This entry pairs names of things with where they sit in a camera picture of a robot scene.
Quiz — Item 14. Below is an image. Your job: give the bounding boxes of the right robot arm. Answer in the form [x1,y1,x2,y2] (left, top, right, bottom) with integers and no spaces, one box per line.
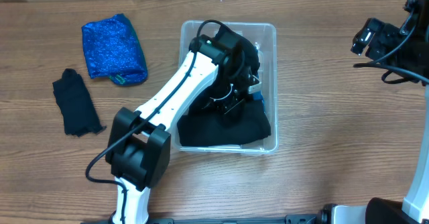
[315,0,428,223]

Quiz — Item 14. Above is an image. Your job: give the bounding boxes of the shiny blue sequin cloth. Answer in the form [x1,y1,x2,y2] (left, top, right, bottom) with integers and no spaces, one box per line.
[81,13,148,86]

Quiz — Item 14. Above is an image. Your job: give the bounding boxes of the long black cloth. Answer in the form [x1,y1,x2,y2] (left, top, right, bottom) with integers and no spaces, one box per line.
[177,94,271,147]

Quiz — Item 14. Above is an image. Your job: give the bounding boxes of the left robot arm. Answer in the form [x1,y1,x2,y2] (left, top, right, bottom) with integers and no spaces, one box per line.
[105,32,271,223]

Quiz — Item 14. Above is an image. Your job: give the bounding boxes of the right black cable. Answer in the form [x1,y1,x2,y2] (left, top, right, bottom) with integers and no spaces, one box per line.
[353,2,429,86]

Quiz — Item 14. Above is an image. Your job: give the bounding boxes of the small black cloth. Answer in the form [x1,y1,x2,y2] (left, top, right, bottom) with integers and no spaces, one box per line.
[52,68,106,137]

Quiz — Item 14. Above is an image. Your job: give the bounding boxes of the left black cable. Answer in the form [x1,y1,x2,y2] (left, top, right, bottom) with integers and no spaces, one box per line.
[84,19,229,224]

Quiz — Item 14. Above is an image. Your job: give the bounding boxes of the clear plastic storage bin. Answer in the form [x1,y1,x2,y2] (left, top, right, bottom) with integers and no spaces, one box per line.
[172,21,279,155]

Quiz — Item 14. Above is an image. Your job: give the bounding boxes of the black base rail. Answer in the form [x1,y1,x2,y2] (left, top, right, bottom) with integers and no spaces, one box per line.
[80,213,322,224]

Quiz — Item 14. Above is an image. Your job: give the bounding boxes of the blue denim jeans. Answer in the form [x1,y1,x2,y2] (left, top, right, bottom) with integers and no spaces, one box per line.
[251,49,266,114]

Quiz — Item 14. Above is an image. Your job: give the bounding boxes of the black cable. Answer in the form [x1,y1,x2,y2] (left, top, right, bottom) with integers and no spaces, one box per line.
[353,2,429,86]
[84,19,229,224]

